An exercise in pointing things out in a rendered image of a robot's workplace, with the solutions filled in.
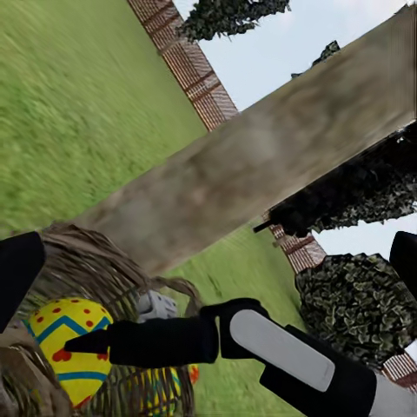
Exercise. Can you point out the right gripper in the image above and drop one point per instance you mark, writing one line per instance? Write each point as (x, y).
(147, 345)

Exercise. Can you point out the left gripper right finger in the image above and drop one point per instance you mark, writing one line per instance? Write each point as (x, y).
(403, 257)

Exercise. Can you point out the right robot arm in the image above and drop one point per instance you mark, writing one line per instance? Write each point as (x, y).
(311, 376)

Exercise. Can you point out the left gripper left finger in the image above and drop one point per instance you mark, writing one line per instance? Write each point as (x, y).
(21, 259)

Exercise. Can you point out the bush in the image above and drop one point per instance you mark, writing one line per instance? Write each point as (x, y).
(358, 305)

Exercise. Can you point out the wicker basket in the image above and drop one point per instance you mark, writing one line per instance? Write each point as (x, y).
(108, 274)

